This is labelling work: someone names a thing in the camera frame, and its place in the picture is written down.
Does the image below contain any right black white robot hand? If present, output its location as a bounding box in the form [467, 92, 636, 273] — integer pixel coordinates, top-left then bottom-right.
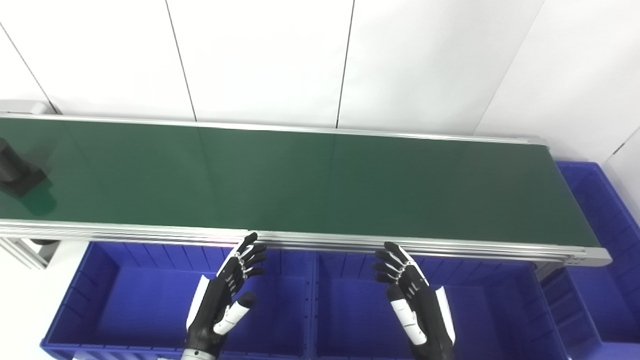
[372, 241, 457, 360]

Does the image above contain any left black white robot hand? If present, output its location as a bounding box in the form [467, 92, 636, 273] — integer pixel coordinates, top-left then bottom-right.
[184, 231, 268, 358]

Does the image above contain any black cylinder part square base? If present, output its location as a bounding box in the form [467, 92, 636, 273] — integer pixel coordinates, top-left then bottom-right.
[0, 137, 49, 197]

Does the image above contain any blue plastic bin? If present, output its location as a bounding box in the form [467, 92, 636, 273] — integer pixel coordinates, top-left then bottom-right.
[312, 250, 571, 360]
[40, 241, 317, 360]
[540, 161, 640, 360]

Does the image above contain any aluminium conveyor leg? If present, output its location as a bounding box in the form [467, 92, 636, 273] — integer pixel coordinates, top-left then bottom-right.
[0, 237, 62, 271]

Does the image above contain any grey conveyor motor housing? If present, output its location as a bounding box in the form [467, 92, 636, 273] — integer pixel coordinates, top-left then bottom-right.
[0, 100, 57, 116]

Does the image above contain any green conveyor belt aluminium frame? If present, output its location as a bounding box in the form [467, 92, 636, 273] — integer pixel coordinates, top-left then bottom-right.
[0, 112, 613, 268]

